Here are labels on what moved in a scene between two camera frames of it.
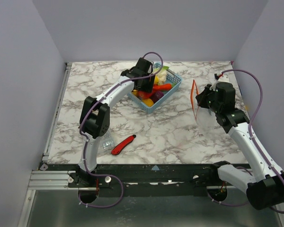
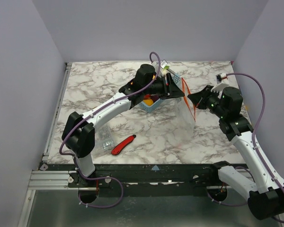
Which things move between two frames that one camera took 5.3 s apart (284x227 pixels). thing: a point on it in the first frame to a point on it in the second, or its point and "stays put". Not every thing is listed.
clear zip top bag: [207, 121] to [184, 114]
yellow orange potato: [148, 101] stays put
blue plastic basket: [166, 94] stays put
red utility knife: [122, 145] stays put
